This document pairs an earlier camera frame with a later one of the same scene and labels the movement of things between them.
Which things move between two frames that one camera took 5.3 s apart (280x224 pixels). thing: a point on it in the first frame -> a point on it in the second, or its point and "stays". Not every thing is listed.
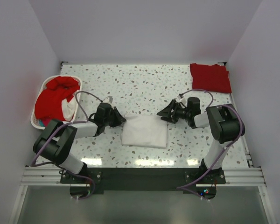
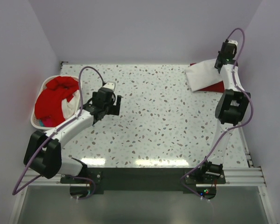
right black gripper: x=166 y=114 -> x=219 y=55
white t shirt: x=144 y=130 -> x=203 y=74
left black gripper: x=119 y=119 -> x=114 y=109
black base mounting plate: x=85 y=183 stays
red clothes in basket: x=49 y=101 stays
